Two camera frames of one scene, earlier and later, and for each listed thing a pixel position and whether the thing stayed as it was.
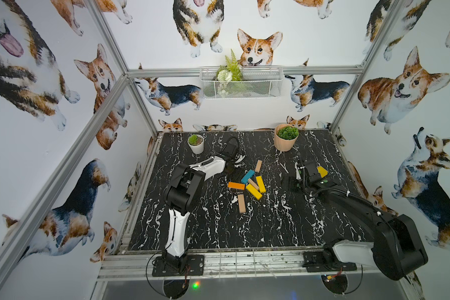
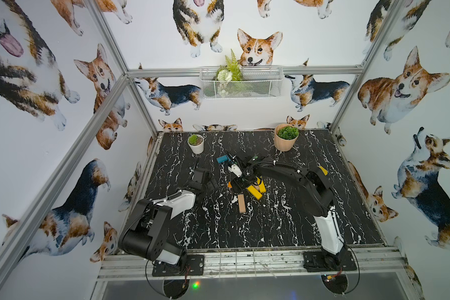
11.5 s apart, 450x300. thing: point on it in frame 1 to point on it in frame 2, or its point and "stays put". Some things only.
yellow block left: (254, 192) stays put
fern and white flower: (230, 72) stays put
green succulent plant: (287, 132) stays put
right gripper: (293, 178) to (237, 185)
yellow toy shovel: (322, 171) stays put
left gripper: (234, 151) to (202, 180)
